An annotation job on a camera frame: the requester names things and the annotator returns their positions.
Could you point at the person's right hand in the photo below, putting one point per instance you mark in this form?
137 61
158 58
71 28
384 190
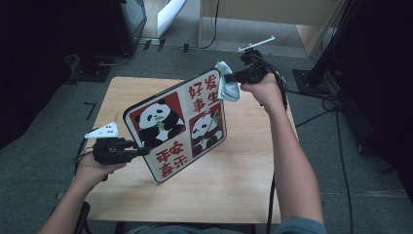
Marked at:
271 94

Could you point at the person's left hand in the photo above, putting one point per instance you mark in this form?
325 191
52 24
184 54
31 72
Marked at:
91 174

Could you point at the black stand with pole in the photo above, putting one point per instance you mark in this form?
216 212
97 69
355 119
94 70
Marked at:
319 65

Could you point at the panda print board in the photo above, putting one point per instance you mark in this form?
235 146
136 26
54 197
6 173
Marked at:
175 136

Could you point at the black flat stand base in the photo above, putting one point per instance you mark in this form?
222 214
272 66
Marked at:
89 73

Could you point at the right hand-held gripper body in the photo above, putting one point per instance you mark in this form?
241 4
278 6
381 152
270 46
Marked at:
256 71

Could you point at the black monitor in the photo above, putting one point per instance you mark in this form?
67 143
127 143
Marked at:
133 16

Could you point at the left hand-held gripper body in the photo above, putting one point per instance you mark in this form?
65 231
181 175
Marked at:
112 152

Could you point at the person's blue-grey clothing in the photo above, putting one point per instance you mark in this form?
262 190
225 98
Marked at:
302 226

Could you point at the light wooden cabinet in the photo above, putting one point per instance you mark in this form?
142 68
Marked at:
259 9

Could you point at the white board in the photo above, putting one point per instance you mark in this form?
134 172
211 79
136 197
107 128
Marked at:
170 16

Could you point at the light blue cloth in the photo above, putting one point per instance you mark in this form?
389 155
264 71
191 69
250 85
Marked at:
227 91

